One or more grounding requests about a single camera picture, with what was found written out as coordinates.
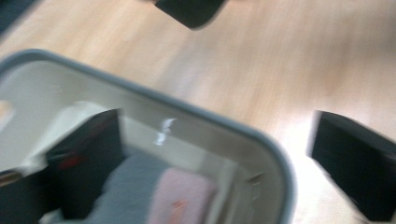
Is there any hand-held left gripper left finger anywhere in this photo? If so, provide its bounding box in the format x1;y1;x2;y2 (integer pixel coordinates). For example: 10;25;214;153
46;108;127;219

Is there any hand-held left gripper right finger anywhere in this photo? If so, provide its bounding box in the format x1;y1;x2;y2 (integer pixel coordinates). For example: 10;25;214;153
307;110;396;223

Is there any grey knit glove labelled pink cuff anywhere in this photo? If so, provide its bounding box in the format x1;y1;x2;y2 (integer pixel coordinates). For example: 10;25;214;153
88;153;219;224

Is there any white bin with grey rim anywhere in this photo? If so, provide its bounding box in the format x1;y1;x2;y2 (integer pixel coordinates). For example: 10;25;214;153
0;49;297;224

